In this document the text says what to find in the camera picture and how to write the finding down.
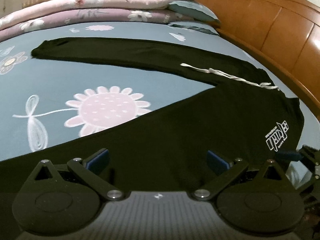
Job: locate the black pants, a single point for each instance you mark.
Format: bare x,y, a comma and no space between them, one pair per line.
200,120

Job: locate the wooden headboard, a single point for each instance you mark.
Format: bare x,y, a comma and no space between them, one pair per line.
270,22

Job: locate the purple floral quilt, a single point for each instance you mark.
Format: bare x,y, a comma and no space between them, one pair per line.
100,16

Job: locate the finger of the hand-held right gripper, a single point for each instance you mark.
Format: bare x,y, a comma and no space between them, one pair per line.
290,155

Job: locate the pink floral quilt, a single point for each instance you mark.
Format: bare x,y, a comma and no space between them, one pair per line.
100,1

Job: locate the bed with blue floral sheet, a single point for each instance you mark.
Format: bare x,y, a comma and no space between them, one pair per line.
62,85

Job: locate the flat teal pillow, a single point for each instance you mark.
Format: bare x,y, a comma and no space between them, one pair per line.
195,27

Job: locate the large teal pillow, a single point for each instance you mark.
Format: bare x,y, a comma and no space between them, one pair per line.
192,11

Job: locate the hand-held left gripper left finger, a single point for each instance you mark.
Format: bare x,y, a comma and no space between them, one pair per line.
97,161

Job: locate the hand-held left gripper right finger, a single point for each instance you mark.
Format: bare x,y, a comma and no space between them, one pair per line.
217,162

